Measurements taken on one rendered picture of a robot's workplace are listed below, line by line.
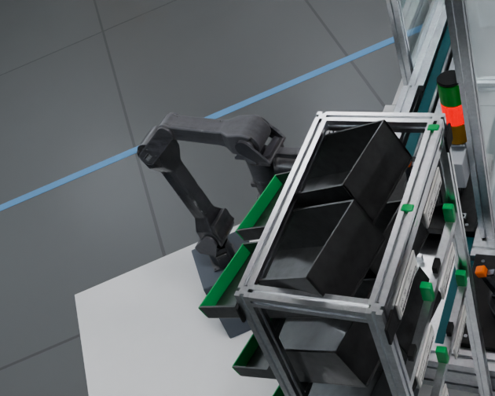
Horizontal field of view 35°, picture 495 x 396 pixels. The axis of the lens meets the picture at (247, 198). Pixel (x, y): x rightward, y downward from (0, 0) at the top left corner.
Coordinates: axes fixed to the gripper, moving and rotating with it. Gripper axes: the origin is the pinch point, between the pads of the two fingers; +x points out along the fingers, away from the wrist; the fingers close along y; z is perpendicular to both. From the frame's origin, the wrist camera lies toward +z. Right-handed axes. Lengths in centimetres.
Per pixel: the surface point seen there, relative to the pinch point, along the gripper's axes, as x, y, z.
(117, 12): 127, 268, -254
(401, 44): 22, 86, 0
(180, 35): 127, 239, -192
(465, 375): 33, -12, 36
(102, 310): 40, -6, -63
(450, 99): -12.7, 21.6, 31.9
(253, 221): -26.4, -24.3, 11.4
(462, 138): -2.1, 21.9, 32.9
